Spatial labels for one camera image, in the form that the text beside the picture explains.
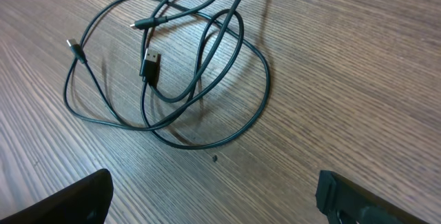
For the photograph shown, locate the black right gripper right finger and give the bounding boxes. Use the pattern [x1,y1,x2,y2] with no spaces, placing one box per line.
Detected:
[315,170,428,224]

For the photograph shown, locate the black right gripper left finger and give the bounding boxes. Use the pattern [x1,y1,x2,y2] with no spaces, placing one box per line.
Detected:
[1,169,114,224]

